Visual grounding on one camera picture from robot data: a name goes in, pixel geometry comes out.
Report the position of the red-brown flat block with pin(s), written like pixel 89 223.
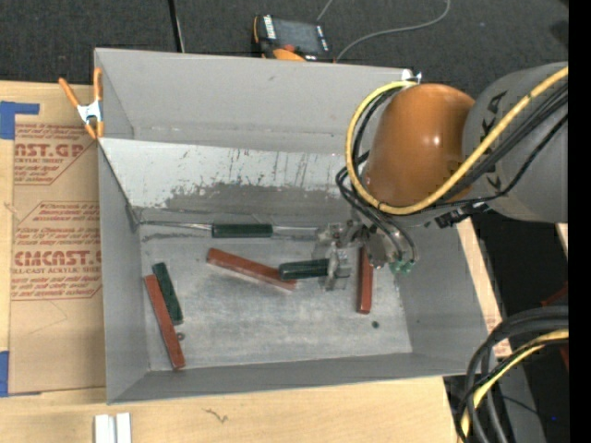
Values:
pixel 164 326
pixel 249 268
pixel 365 289

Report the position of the black cylinder on white bracket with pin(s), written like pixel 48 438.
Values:
pixel 444 220

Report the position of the grey metal bin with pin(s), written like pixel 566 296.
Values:
pixel 258 321

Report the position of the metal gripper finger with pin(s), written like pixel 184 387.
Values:
pixel 330 240
pixel 339 272

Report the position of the brown cardboard board red print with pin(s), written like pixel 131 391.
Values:
pixel 51 330

